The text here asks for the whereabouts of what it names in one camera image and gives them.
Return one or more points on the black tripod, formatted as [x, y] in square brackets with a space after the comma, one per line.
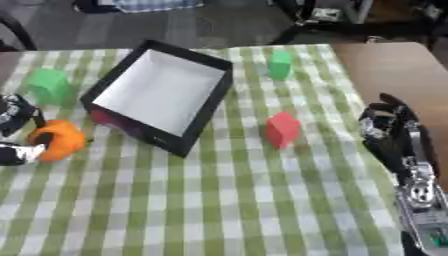
[326, 21]

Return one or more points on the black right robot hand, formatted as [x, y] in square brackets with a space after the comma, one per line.
[392, 133]

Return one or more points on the checked bag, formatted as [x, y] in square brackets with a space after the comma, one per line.
[149, 5]

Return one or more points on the black box white inside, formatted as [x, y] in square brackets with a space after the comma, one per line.
[157, 93]

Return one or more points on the large green block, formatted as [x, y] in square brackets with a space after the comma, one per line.
[49, 86]

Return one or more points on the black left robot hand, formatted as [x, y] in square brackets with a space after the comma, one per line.
[13, 115]

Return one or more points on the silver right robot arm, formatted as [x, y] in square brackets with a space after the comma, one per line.
[423, 213]

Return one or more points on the small green block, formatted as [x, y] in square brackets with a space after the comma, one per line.
[280, 65]

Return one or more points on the orange toy fruit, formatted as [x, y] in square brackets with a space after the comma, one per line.
[61, 138]

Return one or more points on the red block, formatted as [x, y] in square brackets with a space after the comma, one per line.
[283, 129]

